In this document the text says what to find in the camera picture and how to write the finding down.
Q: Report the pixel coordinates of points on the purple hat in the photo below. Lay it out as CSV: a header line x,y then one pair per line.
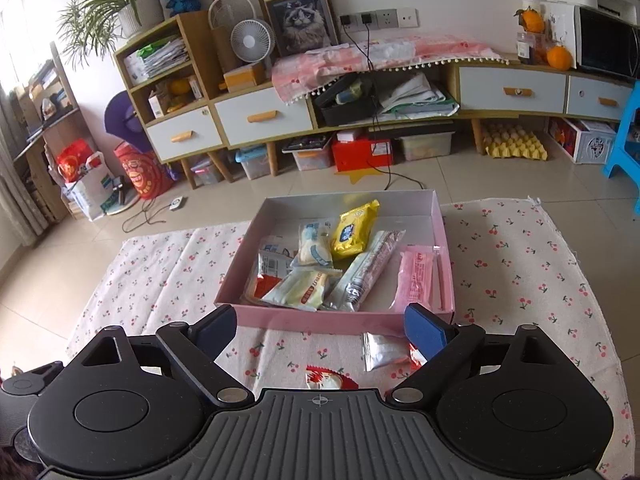
x,y
122,120

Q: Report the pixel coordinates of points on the red gift bag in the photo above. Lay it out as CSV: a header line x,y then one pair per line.
x,y
75,162

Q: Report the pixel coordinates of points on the pale yellow snack packet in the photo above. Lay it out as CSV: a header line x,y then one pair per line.
x,y
300,290

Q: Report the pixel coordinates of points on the black case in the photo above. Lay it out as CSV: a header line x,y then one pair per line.
x,y
345,105

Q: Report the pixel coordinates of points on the potted green plant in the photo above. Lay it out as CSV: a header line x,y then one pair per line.
x,y
115,0

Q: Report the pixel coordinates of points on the pile of folded bags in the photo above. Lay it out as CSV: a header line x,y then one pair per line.
x,y
420,97

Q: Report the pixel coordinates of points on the pink long snack packet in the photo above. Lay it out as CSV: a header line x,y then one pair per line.
x,y
415,280

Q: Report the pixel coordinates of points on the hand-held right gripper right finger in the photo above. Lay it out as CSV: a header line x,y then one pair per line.
x,y
425,330

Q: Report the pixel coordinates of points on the blue plastic stool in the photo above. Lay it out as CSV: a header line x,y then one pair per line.
x,y
625,145

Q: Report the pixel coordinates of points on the small white carton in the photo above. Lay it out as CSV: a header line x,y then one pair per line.
x,y
157,105

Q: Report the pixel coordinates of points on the tall wooden shelf cabinet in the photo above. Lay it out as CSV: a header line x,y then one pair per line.
x,y
200,45

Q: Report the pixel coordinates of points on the red bag with face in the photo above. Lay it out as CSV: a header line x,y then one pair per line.
x,y
140,172

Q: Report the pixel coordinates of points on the stack of papers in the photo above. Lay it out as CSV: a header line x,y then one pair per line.
x,y
157,60

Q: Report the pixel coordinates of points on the dark glass jar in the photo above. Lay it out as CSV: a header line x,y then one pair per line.
x,y
525,49

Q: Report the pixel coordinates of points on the white paper bag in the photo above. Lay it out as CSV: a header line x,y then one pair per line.
x,y
90,192

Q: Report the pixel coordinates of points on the orange fruit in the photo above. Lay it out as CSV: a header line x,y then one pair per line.
x,y
559,57
531,20

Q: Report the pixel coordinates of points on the white blue bread packet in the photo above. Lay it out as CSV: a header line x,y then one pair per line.
x,y
315,245

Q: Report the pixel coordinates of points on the small white device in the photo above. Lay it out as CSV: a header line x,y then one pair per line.
x,y
177,204

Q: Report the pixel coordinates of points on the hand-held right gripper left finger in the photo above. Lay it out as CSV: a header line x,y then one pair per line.
x,y
220,325

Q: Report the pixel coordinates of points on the low wooden tv cabinet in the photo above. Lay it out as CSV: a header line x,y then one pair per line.
x,y
476,135

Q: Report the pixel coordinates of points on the wooden bookshelf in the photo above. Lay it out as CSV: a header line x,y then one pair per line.
x,y
50,125

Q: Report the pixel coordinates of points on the white orange snack packet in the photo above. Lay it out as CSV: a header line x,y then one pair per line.
x,y
272,272

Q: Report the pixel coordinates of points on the red snack packet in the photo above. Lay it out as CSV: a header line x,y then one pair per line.
x,y
417,355
325,379

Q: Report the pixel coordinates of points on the silver cake roll packet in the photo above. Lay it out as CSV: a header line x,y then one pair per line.
x,y
365,270

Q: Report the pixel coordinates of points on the white printed box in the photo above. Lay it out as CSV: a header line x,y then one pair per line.
x,y
585,142

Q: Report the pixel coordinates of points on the yellow box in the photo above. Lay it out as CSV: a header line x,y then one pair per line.
x,y
244,77

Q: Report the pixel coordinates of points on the small white desk fan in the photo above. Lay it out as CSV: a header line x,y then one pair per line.
x,y
251,41

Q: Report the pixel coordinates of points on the microwave oven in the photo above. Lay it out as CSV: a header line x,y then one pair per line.
x,y
605,42

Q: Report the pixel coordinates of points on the clear storage box blue lid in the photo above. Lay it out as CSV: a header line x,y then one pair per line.
x,y
252,164

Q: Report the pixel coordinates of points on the pink cherry cabinet cloth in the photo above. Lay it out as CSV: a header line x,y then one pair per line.
x,y
400,55

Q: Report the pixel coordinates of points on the person's left forearm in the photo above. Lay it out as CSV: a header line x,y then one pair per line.
x,y
15,465

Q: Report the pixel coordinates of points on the white wall sockets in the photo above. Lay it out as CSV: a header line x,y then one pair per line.
x,y
405,17

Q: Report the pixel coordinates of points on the storage box black top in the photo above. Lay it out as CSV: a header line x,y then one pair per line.
x,y
310,152

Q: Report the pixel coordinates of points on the cherry print cloth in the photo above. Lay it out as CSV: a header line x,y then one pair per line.
x,y
500,285

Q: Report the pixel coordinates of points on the framed cat picture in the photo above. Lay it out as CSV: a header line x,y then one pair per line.
x,y
300,17

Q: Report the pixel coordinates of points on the yellow egg tray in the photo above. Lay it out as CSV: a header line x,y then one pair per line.
x,y
512,142

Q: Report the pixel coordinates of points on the white storage box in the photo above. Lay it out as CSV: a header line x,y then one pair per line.
x,y
425,146

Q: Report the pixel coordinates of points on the large white desk fan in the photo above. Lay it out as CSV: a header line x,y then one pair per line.
x,y
227,7

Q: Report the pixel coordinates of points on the small white snack packet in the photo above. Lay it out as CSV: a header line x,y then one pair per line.
x,y
385,352

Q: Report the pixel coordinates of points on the pink cardboard box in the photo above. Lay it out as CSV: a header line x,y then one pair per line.
x,y
310,322

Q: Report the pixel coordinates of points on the red box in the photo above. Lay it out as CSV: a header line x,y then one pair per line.
x,y
360,155

